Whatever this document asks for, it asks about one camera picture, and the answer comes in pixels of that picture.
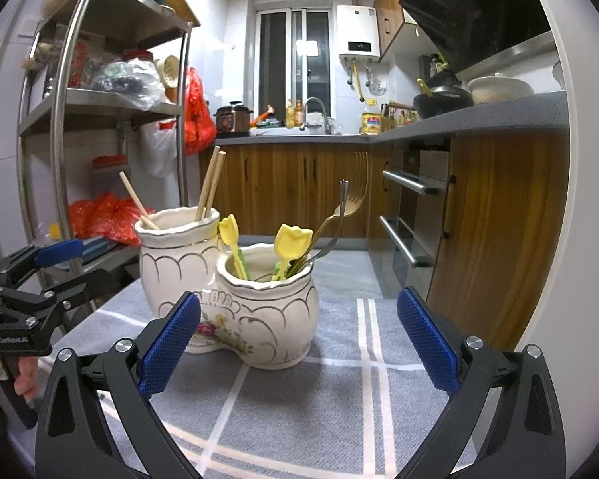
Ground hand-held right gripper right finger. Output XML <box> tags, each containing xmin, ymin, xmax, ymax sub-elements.
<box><xmin>396</xmin><ymin>287</ymin><xmax>567</xmax><ymax>479</ymax></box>

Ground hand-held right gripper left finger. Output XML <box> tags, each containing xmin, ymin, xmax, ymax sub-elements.
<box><xmin>34</xmin><ymin>291</ymin><xmax>203</xmax><ymax>479</ymax></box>

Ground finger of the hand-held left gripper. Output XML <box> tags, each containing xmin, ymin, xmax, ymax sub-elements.
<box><xmin>0</xmin><ymin>239</ymin><xmax>85</xmax><ymax>291</ymax></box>
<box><xmin>0</xmin><ymin>269</ymin><xmax>116</xmax><ymax>329</ymax></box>

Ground wooden chopstick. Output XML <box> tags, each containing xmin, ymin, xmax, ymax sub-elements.
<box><xmin>119</xmin><ymin>171</ymin><xmax>162</xmax><ymax>232</ymax></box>
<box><xmin>195</xmin><ymin>146</ymin><xmax>222</xmax><ymax>222</ymax></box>
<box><xmin>206</xmin><ymin>151</ymin><xmax>227</xmax><ymax>221</ymax></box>

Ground white floral ceramic utensil holder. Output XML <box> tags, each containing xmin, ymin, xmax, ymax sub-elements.
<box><xmin>134</xmin><ymin>207</ymin><xmax>321</xmax><ymax>370</ymax></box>

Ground yellow tulip-tipped plastic utensil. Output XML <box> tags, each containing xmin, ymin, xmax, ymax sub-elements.
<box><xmin>218</xmin><ymin>213</ymin><xmax>251</xmax><ymax>281</ymax></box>
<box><xmin>270</xmin><ymin>223</ymin><xmax>315</xmax><ymax>283</ymax></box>

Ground gold metal fork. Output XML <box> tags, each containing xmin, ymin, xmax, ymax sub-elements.
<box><xmin>299</xmin><ymin>151</ymin><xmax>369</xmax><ymax>266</ymax></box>

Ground person's left hand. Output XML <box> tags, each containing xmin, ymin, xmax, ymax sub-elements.
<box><xmin>0</xmin><ymin>357</ymin><xmax>40</xmax><ymax>403</ymax></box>

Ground crumpled red plastic bag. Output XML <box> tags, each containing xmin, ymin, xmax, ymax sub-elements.
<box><xmin>69</xmin><ymin>193</ymin><xmax>153</xmax><ymax>247</ymax></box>

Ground red-lidded plastic container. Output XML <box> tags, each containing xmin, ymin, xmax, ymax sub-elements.
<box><xmin>90</xmin><ymin>155</ymin><xmax>131</xmax><ymax>201</ymax></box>

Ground built-in steel oven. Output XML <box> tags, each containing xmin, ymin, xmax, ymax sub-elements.
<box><xmin>379</xmin><ymin>149</ymin><xmax>453</xmax><ymax>286</ymax></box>

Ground grey checked tablecloth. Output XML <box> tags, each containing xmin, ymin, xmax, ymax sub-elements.
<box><xmin>45</xmin><ymin>249</ymin><xmax>486</xmax><ymax>479</ymax></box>

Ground hanging white plastic bag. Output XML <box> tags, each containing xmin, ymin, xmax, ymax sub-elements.
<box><xmin>139</xmin><ymin>122</ymin><xmax>181</xmax><ymax>178</ymax></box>

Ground stainless steel shelf rack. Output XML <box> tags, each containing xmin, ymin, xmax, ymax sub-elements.
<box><xmin>17</xmin><ymin>0</ymin><xmax>201</xmax><ymax>283</ymax></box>

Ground clear plastic bag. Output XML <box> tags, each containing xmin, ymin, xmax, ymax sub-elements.
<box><xmin>89</xmin><ymin>57</ymin><xmax>166</xmax><ymax>111</ymax></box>

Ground wooden kitchen base cabinets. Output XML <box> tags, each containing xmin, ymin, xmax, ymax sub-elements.
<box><xmin>200</xmin><ymin>125</ymin><xmax>571</xmax><ymax>351</ymax></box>

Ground hanging red plastic bag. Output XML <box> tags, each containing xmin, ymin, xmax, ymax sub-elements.
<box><xmin>183</xmin><ymin>67</ymin><xmax>217</xmax><ymax>156</ymax></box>

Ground cream plastic strainer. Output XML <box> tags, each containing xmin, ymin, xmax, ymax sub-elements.
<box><xmin>154</xmin><ymin>54</ymin><xmax>181</xmax><ymax>92</ymax></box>

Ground dark red rice cooker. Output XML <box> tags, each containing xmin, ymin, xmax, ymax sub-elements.
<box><xmin>214</xmin><ymin>101</ymin><xmax>255</xmax><ymax>139</ymax></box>

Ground row of condiment bottles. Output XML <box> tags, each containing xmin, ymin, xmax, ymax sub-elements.
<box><xmin>386</xmin><ymin>102</ymin><xmax>420</xmax><ymax>129</ymax></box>

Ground yellow cooking oil container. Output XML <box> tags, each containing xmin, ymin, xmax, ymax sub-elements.
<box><xmin>361</xmin><ymin>104</ymin><xmax>385</xmax><ymax>135</ymax></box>

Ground grey kitchen countertop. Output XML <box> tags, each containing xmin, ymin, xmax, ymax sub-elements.
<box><xmin>214</xmin><ymin>90</ymin><xmax>570</xmax><ymax>148</ymax></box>

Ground black wok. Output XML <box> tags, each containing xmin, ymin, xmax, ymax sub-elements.
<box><xmin>413</xmin><ymin>84</ymin><xmax>473</xmax><ymax>120</ymax></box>

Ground chrome kitchen faucet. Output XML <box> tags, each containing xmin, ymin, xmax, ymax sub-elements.
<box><xmin>304</xmin><ymin>97</ymin><xmax>332</xmax><ymax>136</ymax></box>

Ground small amber oil bottles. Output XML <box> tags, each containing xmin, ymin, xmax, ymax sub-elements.
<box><xmin>285</xmin><ymin>99</ymin><xmax>305</xmax><ymax>130</ymax></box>

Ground white ceramic casserole pot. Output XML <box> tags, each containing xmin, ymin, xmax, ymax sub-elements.
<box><xmin>468</xmin><ymin>73</ymin><xmax>535</xmax><ymax>106</ymax></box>

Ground kitchen window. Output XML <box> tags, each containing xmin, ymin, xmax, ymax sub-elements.
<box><xmin>254</xmin><ymin>7</ymin><xmax>333</xmax><ymax>121</ymax></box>

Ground black range hood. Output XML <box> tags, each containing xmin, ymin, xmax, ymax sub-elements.
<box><xmin>398</xmin><ymin>0</ymin><xmax>558</xmax><ymax>74</ymax></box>

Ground white wall water heater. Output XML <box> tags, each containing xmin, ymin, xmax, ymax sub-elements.
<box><xmin>335</xmin><ymin>3</ymin><xmax>383</xmax><ymax>63</ymax></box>

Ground wooden wall cabinet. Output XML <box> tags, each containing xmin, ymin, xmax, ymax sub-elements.
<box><xmin>374</xmin><ymin>0</ymin><xmax>421</xmax><ymax>61</ymax></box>

